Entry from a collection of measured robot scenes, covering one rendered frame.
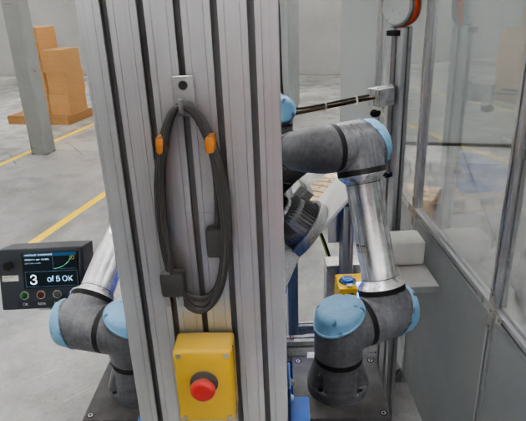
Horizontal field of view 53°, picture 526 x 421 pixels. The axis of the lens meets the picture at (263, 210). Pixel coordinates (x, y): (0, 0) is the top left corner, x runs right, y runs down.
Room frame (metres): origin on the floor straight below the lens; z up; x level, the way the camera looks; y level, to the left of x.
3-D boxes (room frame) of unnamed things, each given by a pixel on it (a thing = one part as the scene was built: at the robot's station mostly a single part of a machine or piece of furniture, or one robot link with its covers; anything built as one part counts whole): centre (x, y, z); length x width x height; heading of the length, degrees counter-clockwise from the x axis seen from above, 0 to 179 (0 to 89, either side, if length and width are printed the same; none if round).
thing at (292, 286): (2.01, -0.11, 0.46); 0.09 x 0.05 x 0.91; 1
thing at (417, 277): (1.99, -0.56, 0.85); 0.36 x 0.24 x 0.03; 1
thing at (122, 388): (1.08, 0.33, 1.09); 0.15 x 0.15 x 0.10
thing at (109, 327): (1.08, 0.33, 1.20); 0.13 x 0.12 x 0.14; 73
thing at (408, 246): (2.07, -0.59, 0.92); 0.17 x 0.16 x 0.11; 91
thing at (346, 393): (1.06, -0.17, 1.09); 0.15 x 0.15 x 0.10
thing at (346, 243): (2.01, -0.34, 0.58); 0.09 x 0.05 x 1.15; 1
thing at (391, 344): (1.99, -0.56, 0.42); 0.04 x 0.04 x 0.83; 1
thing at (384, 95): (2.24, -0.52, 1.53); 0.10 x 0.07 x 0.09; 126
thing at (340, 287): (1.52, -0.31, 1.02); 0.16 x 0.10 x 0.11; 91
